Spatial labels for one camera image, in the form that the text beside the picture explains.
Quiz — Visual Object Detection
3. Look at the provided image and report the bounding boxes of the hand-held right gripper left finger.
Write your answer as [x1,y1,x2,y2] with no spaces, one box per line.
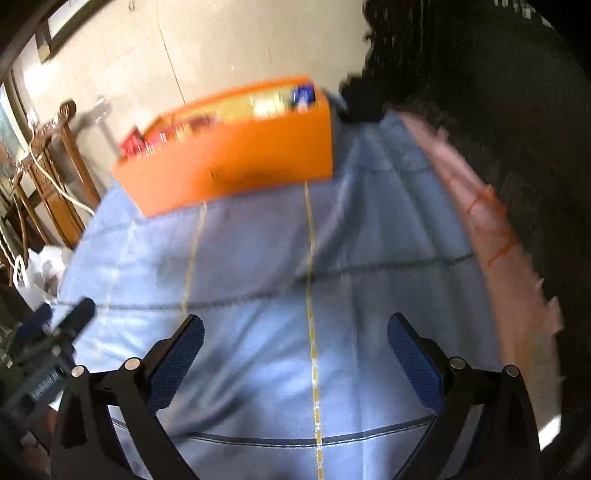
[50,314,205,480]

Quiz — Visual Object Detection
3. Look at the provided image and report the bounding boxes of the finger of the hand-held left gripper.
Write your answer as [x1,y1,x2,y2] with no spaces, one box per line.
[48,298,97,342]
[11,305,54,344]

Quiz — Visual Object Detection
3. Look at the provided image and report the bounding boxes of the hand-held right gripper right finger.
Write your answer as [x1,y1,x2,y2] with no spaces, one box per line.
[387,312,541,480]

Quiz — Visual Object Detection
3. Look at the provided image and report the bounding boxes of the red snack packet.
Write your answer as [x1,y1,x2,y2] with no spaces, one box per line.
[121,129,146,160]

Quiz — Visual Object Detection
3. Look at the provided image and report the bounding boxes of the orange cardboard box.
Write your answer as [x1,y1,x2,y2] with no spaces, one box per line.
[112,76,334,217]

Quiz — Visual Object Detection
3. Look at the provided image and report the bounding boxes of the blue snack packet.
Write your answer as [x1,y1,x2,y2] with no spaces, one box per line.
[291,84,317,112]

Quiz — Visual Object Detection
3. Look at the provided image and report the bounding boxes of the white plastic bag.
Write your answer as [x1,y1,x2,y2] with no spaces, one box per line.
[14,247,70,305]

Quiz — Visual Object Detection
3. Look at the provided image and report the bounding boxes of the brown wooden chair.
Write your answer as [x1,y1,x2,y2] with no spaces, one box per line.
[28,99,100,250]

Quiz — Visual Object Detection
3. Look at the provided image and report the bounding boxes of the pink cloth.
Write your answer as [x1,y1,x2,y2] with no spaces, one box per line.
[402,111,566,416]

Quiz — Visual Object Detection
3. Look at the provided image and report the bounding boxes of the framed red painting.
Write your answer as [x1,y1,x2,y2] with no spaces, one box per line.
[0,88,28,185]

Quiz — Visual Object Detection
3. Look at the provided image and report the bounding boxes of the large dark framed picture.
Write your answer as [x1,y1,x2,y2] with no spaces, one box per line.
[37,0,116,63]

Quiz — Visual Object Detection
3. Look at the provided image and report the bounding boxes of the dark carved wooden furniture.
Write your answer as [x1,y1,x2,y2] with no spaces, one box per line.
[339,0,591,462]

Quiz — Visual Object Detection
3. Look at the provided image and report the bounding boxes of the white cable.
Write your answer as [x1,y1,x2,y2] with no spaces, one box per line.
[28,138,95,215]

